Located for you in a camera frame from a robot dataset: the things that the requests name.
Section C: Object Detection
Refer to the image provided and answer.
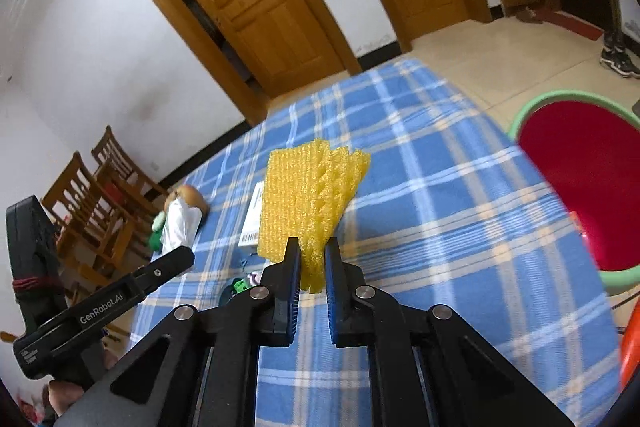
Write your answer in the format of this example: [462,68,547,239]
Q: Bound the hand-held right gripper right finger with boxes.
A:
[325,238,576,427]

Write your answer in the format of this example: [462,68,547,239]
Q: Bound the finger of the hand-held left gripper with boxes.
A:
[132,246,196,296]

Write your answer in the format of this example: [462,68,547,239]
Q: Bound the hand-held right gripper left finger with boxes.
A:
[57,237,303,427]

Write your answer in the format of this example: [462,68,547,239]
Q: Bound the yellow foam fruit net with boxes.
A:
[257,138,372,295]

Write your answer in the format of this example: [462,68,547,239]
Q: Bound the red basin with green rim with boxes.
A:
[507,90,640,297]

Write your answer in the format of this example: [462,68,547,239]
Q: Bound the person's left hand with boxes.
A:
[40,377,88,427]

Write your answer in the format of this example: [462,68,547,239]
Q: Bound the green toy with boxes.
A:
[147,213,168,253]

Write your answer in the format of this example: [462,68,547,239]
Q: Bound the white foam fruit net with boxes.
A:
[160,198,202,255]

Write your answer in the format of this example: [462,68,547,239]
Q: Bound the wooden chair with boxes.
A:
[42,152,146,288]
[91,125,168,208]

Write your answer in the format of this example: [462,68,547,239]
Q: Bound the brown pear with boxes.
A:
[167,187,210,215]

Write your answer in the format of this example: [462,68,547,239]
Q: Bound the white barcode box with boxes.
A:
[238,180,266,249]

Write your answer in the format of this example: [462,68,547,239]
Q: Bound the blue plaid tablecloth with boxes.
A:
[127,57,618,427]

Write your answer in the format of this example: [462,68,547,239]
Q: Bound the ajar wooden door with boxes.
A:
[165,0,346,100]

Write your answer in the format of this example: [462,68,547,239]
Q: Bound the orange plastic stool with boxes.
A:
[619,307,640,388]

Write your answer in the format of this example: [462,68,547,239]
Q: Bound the red doormat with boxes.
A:
[542,11,606,42]

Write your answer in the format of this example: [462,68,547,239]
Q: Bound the black grey sneakers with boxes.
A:
[600,47,640,79]

